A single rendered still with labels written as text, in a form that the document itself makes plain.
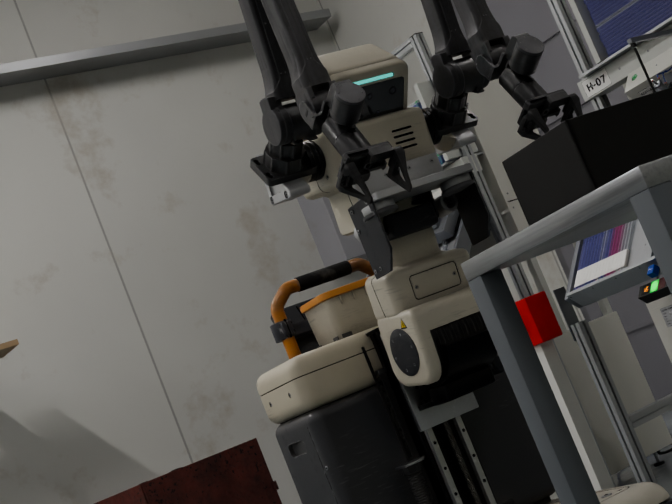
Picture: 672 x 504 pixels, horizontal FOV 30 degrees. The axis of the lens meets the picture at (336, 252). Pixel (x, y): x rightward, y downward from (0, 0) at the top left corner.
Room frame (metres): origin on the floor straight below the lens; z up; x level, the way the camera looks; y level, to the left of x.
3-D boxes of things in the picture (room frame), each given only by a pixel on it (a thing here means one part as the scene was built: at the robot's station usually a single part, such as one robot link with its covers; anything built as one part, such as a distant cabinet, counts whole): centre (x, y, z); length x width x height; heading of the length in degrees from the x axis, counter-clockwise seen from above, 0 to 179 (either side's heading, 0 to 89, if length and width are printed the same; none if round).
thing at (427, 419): (2.76, -0.18, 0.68); 0.28 x 0.27 x 0.25; 118
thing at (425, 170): (2.62, -0.19, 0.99); 0.28 x 0.16 x 0.22; 118
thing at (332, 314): (2.98, 0.00, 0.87); 0.23 x 0.15 x 0.11; 118
